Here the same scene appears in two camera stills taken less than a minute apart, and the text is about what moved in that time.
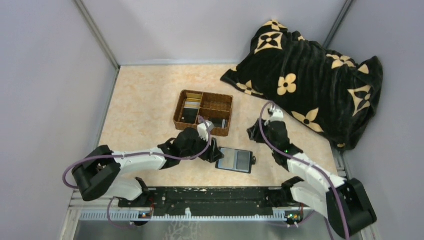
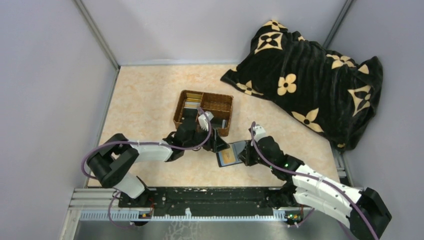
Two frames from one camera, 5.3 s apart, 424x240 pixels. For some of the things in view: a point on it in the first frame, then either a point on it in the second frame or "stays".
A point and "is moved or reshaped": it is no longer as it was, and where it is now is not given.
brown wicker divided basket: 191,105 stays
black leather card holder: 236,160 is moved or reshaped
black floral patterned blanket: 337,93 stays
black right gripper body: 259,131 to 248,152
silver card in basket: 192,105 stays
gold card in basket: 195,97 stays
